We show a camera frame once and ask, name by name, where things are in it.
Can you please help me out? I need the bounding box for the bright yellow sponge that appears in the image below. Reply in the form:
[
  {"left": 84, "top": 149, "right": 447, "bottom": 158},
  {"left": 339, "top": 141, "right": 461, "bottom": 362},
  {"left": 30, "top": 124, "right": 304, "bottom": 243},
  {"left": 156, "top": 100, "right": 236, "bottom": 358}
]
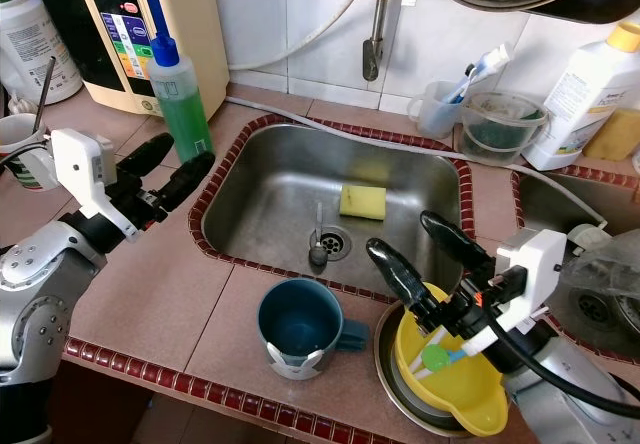
[{"left": 338, "top": 184, "right": 389, "bottom": 222}]

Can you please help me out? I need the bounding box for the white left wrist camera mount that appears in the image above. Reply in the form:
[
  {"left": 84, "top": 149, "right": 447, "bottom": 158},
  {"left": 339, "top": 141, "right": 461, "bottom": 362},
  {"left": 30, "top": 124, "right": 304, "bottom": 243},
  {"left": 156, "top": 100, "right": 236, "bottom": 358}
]
[{"left": 50, "top": 129, "right": 139, "bottom": 240}]

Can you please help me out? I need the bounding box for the green soap bottle blue cap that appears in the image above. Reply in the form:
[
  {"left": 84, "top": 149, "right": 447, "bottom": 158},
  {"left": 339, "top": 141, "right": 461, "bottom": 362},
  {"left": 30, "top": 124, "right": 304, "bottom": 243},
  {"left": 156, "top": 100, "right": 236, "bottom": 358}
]
[{"left": 147, "top": 34, "right": 214, "bottom": 163}]

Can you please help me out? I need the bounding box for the white plastic jug green cap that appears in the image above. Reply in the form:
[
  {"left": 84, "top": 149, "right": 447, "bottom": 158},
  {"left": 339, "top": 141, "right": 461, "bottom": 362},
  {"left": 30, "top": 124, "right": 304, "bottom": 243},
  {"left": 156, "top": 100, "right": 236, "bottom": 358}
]
[{"left": 0, "top": 0, "right": 83, "bottom": 105}]

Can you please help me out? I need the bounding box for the clear plastic cup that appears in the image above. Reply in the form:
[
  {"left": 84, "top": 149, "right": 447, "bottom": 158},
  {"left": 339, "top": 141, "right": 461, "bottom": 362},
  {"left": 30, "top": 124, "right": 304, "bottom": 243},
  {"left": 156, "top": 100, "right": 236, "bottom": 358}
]
[{"left": 407, "top": 79, "right": 466, "bottom": 141}]

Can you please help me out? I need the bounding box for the white water hose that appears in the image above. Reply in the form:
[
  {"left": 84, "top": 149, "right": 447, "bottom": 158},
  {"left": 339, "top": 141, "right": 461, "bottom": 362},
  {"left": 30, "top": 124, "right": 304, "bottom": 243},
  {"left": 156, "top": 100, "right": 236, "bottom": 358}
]
[{"left": 225, "top": 0, "right": 366, "bottom": 73}]

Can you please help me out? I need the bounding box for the mustard yellow sponge cloth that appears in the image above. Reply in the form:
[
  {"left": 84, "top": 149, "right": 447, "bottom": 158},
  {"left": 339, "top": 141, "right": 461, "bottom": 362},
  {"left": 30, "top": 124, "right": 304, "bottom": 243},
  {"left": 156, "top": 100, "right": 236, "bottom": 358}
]
[{"left": 582, "top": 109, "right": 640, "bottom": 162}]

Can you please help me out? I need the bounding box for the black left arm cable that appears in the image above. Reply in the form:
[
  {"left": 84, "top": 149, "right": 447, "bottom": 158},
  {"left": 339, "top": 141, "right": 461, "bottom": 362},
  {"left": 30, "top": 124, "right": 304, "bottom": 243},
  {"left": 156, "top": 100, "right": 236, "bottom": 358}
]
[{"left": 0, "top": 139, "right": 56, "bottom": 170}]

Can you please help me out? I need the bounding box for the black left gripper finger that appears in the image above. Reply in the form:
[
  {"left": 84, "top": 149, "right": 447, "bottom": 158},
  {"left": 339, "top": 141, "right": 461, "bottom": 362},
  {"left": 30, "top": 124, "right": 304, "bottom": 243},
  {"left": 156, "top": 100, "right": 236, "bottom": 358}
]
[
  {"left": 155, "top": 151, "right": 217, "bottom": 215},
  {"left": 115, "top": 132, "right": 176, "bottom": 180}
]

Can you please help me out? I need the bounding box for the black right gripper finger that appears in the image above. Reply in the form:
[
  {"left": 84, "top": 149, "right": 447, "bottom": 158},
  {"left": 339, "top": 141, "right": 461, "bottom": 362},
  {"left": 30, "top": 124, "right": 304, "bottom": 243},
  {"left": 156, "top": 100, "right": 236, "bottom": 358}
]
[
  {"left": 420, "top": 210, "right": 501, "bottom": 270},
  {"left": 365, "top": 237, "right": 446, "bottom": 310}
]

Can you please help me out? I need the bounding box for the thin metal stirrer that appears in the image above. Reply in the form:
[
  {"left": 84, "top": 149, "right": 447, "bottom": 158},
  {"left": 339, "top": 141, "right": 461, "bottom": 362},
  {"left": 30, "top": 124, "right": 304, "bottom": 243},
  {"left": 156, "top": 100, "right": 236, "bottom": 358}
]
[{"left": 34, "top": 57, "right": 58, "bottom": 137}]

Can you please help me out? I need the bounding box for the metal wall faucet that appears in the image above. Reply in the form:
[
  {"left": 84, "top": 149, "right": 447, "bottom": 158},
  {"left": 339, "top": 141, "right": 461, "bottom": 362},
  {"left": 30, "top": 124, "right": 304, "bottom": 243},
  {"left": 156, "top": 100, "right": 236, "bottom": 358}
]
[{"left": 350, "top": 0, "right": 419, "bottom": 83}]

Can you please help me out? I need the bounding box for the blue mug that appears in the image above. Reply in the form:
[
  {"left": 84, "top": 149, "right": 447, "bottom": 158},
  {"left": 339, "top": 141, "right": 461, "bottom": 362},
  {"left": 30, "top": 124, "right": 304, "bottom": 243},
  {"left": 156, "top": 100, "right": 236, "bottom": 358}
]
[{"left": 256, "top": 278, "right": 371, "bottom": 381}]

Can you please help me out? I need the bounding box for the white striped mug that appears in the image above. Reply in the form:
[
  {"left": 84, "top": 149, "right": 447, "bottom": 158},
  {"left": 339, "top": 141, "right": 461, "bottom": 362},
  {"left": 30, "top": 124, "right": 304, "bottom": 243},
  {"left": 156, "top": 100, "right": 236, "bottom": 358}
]
[{"left": 0, "top": 114, "right": 58, "bottom": 191}]

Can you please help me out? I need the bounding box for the green white plastic spoon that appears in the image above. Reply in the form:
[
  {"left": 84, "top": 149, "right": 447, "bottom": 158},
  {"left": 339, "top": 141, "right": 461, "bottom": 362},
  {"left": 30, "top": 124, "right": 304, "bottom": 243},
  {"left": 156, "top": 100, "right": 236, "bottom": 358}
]
[{"left": 418, "top": 324, "right": 501, "bottom": 375}]

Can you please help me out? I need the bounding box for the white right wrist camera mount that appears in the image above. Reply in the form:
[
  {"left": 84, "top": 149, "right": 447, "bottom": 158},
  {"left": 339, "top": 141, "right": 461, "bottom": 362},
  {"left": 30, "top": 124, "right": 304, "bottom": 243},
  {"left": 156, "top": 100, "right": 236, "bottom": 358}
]
[{"left": 460, "top": 226, "right": 571, "bottom": 357}]

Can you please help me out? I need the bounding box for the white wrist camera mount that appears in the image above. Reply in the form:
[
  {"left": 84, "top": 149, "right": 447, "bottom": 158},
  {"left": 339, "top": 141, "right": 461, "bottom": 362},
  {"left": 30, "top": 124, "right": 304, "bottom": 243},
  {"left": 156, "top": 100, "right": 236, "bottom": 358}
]
[
  {"left": 460, "top": 226, "right": 571, "bottom": 357},
  {"left": 50, "top": 129, "right": 139, "bottom": 240}
]

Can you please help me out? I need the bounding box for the yellow plastic bowl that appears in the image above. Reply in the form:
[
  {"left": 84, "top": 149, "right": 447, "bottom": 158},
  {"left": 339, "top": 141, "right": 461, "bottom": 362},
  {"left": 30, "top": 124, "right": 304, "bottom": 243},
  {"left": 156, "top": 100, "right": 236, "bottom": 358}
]
[{"left": 394, "top": 284, "right": 511, "bottom": 438}]

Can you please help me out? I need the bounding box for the white detergent bottle yellow cap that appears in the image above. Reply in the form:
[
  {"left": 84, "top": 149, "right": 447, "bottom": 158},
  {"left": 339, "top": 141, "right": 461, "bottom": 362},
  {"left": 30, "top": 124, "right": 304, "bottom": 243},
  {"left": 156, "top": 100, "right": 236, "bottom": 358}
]
[{"left": 522, "top": 21, "right": 640, "bottom": 172}]

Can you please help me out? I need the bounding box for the beige water ionizer appliance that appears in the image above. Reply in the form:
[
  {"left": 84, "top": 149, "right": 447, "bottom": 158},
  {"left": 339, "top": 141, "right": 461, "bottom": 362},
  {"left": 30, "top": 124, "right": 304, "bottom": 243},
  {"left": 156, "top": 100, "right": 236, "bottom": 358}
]
[{"left": 25, "top": 0, "right": 229, "bottom": 117}]

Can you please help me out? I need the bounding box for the clear plastic bag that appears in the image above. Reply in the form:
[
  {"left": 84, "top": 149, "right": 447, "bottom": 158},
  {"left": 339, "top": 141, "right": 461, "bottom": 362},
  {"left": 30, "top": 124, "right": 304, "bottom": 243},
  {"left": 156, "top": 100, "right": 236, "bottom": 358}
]
[{"left": 555, "top": 226, "right": 640, "bottom": 357}]

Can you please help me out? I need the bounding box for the clear plastic tub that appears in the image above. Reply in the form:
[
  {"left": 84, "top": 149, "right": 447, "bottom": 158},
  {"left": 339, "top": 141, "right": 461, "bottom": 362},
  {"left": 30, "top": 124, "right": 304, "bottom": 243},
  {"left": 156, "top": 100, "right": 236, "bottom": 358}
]
[{"left": 460, "top": 91, "right": 551, "bottom": 165}]

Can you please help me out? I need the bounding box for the stainless steel bowl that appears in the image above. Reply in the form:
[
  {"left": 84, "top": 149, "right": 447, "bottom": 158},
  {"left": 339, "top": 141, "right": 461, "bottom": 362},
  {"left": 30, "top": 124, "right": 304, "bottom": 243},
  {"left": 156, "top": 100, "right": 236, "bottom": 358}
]
[{"left": 374, "top": 299, "right": 471, "bottom": 435}]

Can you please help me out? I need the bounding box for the green scouring pad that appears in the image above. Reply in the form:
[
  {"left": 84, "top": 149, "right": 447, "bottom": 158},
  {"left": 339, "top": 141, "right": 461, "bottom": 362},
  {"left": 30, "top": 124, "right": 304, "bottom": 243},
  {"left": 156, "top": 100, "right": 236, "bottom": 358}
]
[{"left": 475, "top": 114, "right": 541, "bottom": 155}]

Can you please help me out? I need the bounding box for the stainless steel sink basin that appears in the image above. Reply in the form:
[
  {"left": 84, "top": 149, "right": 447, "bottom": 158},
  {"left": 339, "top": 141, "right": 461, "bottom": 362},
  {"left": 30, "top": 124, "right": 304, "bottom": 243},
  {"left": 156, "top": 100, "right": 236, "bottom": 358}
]
[
  {"left": 200, "top": 124, "right": 464, "bottom": 300},
  {"left": 512, "top": 167, "right": 640, "bottom": 365}
]

